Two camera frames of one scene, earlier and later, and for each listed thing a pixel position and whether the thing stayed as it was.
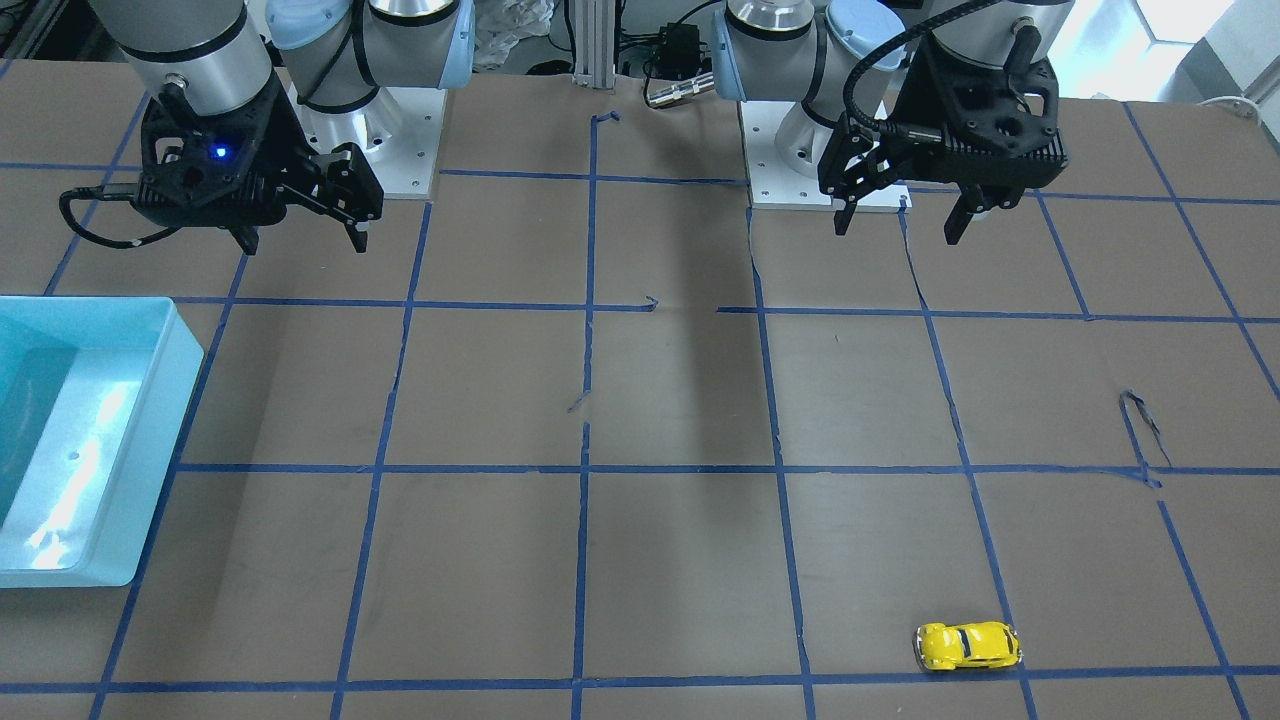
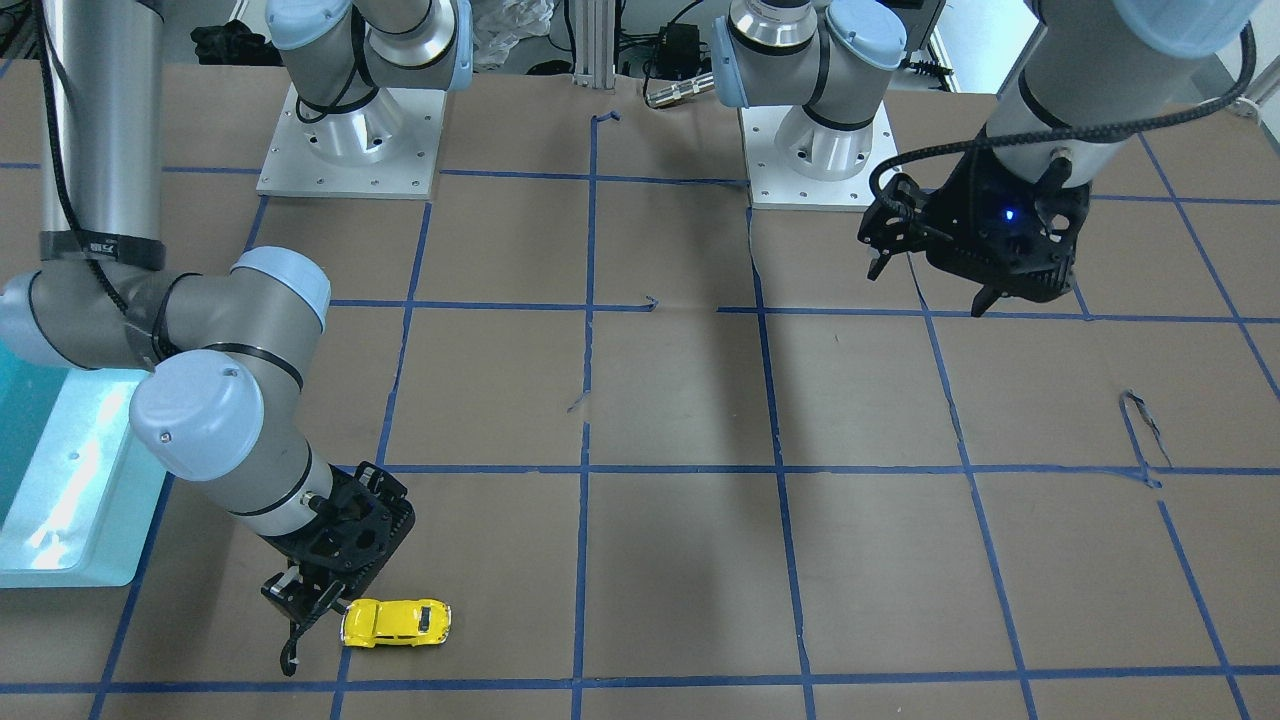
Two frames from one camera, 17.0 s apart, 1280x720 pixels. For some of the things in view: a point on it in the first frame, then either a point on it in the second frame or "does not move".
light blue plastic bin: [94, 392] does not move
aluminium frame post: [594, 29] does not move
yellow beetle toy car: [942, 646] → [372, 622]
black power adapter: [681, 54] does not move
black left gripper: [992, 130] → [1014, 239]
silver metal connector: [683, 90] does not move
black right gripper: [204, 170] → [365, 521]
